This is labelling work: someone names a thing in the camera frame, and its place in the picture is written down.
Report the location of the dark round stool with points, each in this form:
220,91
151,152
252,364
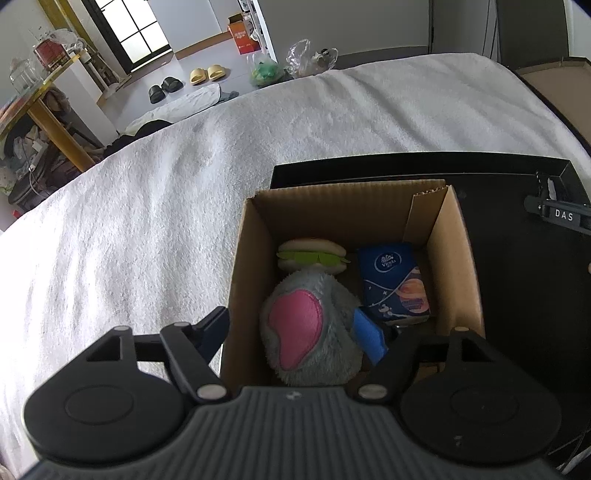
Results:
27,187

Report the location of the black tray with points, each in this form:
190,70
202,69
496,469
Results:
521,286

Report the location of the clear plastic bag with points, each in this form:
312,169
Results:
309,57

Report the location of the black framed glass door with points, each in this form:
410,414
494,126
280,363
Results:
131,32

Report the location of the green plastic bag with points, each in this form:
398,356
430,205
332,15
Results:
264,71

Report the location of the glass jar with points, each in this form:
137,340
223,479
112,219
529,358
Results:
21,74

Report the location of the red canister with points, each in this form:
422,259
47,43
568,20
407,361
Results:
50,54

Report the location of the wooden table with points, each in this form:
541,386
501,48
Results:
46,117

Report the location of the orange carton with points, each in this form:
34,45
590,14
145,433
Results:
244,37

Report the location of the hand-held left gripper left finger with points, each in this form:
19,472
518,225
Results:
216,328

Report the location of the white floor cushion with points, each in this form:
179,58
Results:
184,104

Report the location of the brown wooden board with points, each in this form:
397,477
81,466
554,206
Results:
561,90

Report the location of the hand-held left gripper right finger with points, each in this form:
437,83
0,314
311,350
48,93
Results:
371,337

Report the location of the black slipper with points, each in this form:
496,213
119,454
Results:
156,94
171,84

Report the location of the yellow slipper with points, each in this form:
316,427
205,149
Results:
216,72
199,76

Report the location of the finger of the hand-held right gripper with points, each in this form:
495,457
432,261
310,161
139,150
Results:
532,204

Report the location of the orange burger plush toy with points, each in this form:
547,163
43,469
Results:
307,256

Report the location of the brown cardboard box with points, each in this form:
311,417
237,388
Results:
323,217

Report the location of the blue planet print tissue pack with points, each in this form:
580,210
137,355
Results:
395,281

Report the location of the black cloth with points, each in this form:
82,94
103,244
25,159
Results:
138,134

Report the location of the grey and pink plush toy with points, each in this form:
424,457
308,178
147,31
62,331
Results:
304,332

